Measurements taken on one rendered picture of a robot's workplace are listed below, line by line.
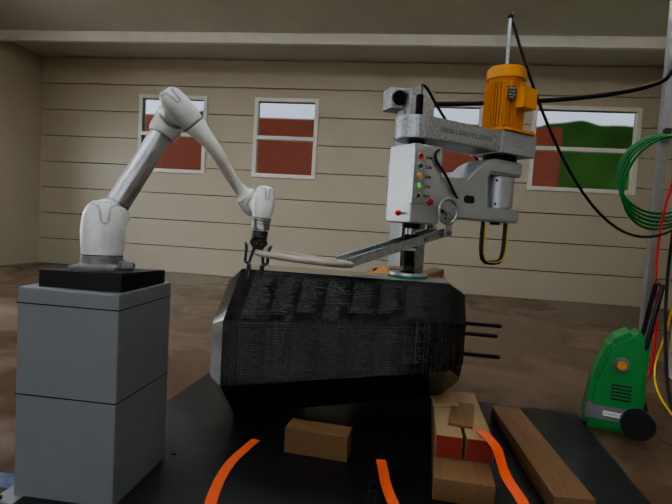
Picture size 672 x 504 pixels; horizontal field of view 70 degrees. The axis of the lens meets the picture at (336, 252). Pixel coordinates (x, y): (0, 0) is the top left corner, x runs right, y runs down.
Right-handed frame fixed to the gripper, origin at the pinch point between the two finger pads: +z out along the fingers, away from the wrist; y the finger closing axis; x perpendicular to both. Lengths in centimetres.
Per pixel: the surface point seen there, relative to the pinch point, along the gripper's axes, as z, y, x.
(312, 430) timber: 68, 34, -17
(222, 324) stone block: 28.3, -11.2, 12.6
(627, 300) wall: 13, 677, 422
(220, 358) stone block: 45.5, -10.0, 13.4
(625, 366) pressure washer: 28, 207, -19
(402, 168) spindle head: -63, 72, 11
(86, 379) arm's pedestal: 42, -60, -41
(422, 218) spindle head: -38, 85, 5
